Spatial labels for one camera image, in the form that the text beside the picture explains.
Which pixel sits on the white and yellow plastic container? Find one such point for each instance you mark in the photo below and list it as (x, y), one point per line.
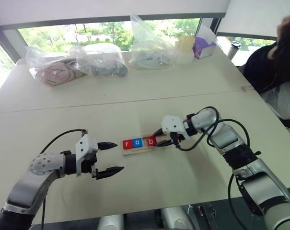
(184, 51)

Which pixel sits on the wooden letter tray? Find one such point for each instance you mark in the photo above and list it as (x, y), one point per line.
(144, 149)

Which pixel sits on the purple and white paper box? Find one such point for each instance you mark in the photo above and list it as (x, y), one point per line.
(204, 46)

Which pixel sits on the silver rounded robot body part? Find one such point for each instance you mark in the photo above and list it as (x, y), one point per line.
(111, 221)
(174, 218)

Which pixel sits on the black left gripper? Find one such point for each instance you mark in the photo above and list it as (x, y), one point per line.
(88, 165)

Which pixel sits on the plastic bag with grey items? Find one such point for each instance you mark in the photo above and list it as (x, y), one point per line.
(101, 62)

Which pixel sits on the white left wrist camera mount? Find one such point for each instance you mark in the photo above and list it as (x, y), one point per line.
(86, 148)

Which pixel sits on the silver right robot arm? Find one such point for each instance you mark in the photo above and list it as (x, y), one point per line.
(262, 182)

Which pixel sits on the tall clear plastic bag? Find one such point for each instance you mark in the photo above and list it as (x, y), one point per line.
(149, 48)

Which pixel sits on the white tumbler with black lid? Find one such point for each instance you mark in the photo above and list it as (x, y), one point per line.
(234, 51)

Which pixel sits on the red letter block r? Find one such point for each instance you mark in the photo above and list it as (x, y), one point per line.
(127, 143)

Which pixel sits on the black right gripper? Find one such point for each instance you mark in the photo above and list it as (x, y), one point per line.
(178, 139)

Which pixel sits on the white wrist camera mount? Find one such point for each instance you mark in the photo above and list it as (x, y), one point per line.
(173, 125)
(86, 148)

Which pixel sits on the plastic bag with pink cloth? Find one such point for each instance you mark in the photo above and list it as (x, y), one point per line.
(51, 70)

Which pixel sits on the red letter block b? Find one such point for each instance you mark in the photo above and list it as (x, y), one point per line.
(151, 141)

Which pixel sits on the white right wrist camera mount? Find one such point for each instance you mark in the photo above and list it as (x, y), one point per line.
(173, 125)

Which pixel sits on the person in dark top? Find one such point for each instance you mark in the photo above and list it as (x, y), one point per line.
(271, 72)

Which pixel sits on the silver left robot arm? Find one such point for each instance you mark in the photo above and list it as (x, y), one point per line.
(22, 189)

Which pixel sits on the blue letter block o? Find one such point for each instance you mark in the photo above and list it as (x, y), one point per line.
(136, 143)

